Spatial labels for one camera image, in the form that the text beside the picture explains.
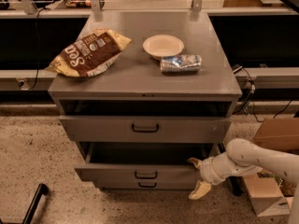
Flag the grey drawer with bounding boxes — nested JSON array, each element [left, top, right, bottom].
[[96, 181, 195, 189], [60, 116, 231, 143], [75, 142, 212, 186]]

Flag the grey top drawer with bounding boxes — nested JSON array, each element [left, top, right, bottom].
[[60, 116, 231, 143]]

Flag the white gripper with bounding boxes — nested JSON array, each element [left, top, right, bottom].
[[187, 153, 234, 200]]

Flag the brown chip bag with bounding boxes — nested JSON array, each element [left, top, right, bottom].
[[46, 28, 132, 77]]

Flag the black cable right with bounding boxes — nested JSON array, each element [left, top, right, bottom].
[[232, 64, 293, 123]]

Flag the white paper bowl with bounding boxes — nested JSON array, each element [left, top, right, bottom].
[[143, 35, 184, 60]]

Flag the cardboard box with trash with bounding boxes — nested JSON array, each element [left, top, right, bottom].
[[243, 118, 299, 217]]

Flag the black cable left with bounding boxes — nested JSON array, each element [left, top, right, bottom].
[[29, 7, 48, 91]]

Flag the grey metal drawer cabinet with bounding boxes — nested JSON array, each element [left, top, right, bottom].
[[48, 10, 243, 192]]

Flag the crushed blue white can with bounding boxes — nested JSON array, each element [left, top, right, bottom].
[[160, 55, 202, 73]]

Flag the black bar on floor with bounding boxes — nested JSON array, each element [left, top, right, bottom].
[[22, 183, 49, 224]]

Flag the grey bottom drawer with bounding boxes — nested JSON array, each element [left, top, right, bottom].
[[96, 181, 195, 189]]

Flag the black cable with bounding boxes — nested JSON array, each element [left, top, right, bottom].
[[29, 7, 48, 91], [232, 64, 293, 123]]

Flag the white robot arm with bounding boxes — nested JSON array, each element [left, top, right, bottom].
[[187, 138, 299, 224]]

